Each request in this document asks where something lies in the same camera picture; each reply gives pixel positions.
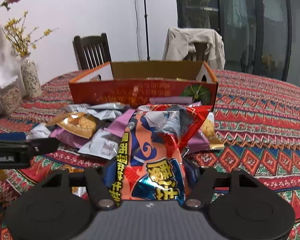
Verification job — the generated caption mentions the chair with beige jacket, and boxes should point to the chair with beige jacket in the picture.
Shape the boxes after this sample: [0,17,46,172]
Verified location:
[184,43,209,62]

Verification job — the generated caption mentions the patterned red tablecloth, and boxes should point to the patterned red tablecloth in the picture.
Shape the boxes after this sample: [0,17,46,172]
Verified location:
[0,70,300,239]

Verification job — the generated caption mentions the orange cracker packet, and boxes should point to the orange cracker packet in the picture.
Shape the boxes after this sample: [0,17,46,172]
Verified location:
[46,112,102,139]

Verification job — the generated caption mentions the silver snack packet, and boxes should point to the silver snack packet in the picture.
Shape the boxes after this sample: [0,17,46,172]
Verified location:
[63,102,130,121]

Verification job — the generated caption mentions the clear jar of nuts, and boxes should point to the clear jar of nuts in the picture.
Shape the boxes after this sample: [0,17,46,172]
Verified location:
[0,76,22,115]

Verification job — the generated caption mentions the floral ceramic vase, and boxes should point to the floral ceramic vase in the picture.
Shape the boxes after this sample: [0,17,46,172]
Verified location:
[20,55,43,98]

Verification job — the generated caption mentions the studio light on stand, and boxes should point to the studio light on stand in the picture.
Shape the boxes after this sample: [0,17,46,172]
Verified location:
[134,0,151,61]

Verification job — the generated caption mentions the yellow flower branches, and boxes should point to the yellow flower branches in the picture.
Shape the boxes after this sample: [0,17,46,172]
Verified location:
[2,11,58,57]

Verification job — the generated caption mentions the white cracker packet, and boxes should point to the white cracker packet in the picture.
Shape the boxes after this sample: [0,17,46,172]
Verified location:
[188,112,224,154]

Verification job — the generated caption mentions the dark wooden chair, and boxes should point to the dark wooden chair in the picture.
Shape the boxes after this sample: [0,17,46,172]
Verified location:
[72,33,111,70]

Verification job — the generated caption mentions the black framed glass doors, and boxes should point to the black framed glass doors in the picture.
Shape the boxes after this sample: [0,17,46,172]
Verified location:
[177,0,300,87]

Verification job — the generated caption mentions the red orange snack bag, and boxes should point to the red orange snack bag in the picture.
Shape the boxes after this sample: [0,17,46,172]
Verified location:
[108,104,212,205]

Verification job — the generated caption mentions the beige jacket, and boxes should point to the beige jacket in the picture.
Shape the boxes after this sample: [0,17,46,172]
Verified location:
[162,27,225,70]

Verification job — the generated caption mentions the orange cardboard box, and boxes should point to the orange cardboard box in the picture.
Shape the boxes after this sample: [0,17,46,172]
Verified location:
[69,61,218,107]

